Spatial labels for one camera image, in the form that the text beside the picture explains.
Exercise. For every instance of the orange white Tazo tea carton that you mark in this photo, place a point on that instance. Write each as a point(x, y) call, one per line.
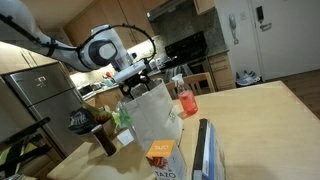
point(166, 160)

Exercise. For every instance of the dark brown tumbler cup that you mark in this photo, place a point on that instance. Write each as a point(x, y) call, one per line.
point(104, 140)

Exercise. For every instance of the pair of sneakers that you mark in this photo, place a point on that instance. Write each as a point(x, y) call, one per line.
point(248, 79)

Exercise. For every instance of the range hood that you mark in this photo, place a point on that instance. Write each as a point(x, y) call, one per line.
point(168, 6)

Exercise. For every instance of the white entry door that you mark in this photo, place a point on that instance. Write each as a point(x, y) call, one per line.
point(288, 34)

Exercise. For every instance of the black kitchen stove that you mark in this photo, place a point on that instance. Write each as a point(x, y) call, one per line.
point(187, 56)

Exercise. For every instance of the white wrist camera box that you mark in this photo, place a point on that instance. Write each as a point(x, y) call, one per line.
point(129, 72)

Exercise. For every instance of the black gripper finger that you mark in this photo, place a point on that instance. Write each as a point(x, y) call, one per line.
point(149, 85)
point(127, 94)

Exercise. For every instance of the stainless steel refrigerator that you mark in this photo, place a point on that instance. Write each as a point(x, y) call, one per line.
point(48, 91)

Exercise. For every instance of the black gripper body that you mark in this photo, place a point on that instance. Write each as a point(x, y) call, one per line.
point(129, 83)

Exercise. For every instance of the wooden drawer cabinet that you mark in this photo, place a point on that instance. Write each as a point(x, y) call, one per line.
point(222, 72)

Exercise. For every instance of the wooden dining chair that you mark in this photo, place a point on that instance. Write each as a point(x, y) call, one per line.
point(200, 83)

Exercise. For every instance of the white wall phone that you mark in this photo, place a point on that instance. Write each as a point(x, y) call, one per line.
point(232, 24)

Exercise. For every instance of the wooden upper cabinets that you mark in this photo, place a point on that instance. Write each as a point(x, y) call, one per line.
point(112, 12)

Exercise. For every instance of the blue white cocoa box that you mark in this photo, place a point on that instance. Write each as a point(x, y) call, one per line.
point(209, 158)

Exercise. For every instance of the white paper card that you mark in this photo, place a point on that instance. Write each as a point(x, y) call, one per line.
point(125, 137)

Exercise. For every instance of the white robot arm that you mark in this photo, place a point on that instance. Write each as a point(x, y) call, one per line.
point(102, 48)

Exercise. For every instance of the pink liquid spray bottle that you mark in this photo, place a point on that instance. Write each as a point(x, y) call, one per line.
point(185, 95)

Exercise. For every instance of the white canvas tote bag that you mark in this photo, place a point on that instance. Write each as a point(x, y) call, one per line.
point(154, 116)

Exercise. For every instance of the black equipment stand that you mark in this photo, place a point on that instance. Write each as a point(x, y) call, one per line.
point(16, 145)

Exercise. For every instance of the dark blue snack bag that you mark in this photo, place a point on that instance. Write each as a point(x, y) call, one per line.
point(81, 121)

